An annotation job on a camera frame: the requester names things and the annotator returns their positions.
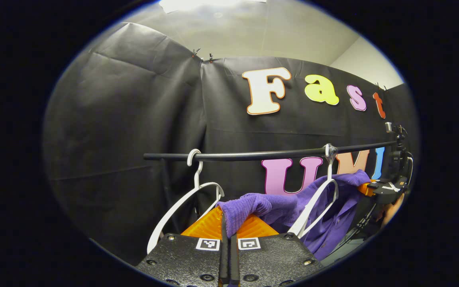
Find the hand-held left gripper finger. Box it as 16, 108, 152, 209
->
136, 205, 230, 287
229, 213, 324, 287

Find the white plastic hanger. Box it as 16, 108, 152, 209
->
287, 143, 339, 239
147, 149, 225, 254

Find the purple knitted shirt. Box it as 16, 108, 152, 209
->
216, 169, 371, 261

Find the black clothes rack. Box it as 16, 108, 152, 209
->
143, 140, 397, 162

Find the black tripod stand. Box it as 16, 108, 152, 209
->
343, 201, 378, 250

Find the ceiling light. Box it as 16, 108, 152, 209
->
159, 0, 268, 13

